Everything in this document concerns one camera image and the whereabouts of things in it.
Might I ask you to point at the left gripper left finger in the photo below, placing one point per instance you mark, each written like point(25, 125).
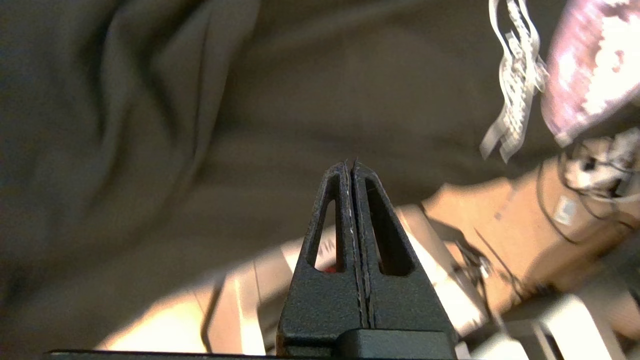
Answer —
point(320, 310)

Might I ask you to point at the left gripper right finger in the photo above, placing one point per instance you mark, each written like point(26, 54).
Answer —
point(405, 305)

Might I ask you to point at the black printed t-shirt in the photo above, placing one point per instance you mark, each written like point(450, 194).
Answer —
point(200, 125)

